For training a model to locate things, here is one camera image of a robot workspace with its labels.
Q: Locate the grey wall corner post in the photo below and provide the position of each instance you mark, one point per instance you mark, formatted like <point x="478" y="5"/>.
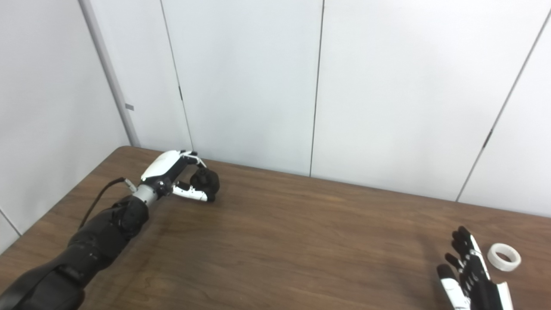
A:
<point x="106" y="64"/>

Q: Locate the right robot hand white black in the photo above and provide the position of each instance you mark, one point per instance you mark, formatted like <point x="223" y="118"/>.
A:
<point x="478" y="288"/>

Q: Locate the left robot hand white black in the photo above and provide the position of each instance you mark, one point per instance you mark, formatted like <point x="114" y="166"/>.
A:
<point x="161" y="165"/>

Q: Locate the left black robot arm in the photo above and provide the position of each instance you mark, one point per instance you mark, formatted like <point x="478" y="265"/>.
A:
<point x="86" y="249"/>

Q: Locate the round black part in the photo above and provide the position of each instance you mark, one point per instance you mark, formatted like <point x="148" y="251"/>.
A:
<point x="208" y="183"/>

